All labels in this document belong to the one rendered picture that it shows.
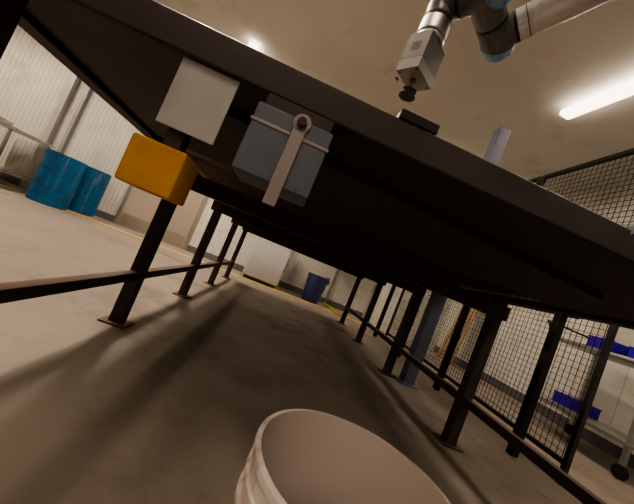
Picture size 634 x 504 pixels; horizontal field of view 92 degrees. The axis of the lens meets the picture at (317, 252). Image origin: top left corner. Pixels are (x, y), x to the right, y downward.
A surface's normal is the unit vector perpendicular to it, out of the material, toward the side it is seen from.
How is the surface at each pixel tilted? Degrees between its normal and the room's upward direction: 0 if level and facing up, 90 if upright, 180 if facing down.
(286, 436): 87
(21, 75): 90
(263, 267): 90
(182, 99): 90
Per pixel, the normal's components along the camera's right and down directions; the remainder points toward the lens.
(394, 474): -0.59, -0.34
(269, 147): 0.11, -0.01
